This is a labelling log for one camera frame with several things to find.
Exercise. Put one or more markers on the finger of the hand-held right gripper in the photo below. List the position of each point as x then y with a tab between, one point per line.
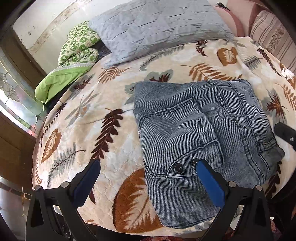
285	133

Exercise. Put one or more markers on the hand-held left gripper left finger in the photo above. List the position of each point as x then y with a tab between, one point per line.
87	183

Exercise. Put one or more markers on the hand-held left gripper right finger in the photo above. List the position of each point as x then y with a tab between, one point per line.
210	185

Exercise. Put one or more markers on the grey denim pants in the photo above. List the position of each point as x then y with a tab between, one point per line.
180	129

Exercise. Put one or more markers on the leaf print blanket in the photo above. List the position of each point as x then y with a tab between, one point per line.
92	97

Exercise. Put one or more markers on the striped pillow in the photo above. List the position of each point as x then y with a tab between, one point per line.
272	37

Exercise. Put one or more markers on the stained glass window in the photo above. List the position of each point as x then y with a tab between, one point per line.
16	97

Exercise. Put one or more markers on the pink cushion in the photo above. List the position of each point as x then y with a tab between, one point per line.
229	18

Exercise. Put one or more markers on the green patterned quilt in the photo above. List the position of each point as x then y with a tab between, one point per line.
76	53

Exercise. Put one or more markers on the dark cloth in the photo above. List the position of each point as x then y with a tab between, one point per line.
103	49

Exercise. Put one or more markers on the grey quilted pillow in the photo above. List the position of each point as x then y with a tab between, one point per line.
150	25

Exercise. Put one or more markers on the wooden wall panel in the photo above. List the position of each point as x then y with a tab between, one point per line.
13	150

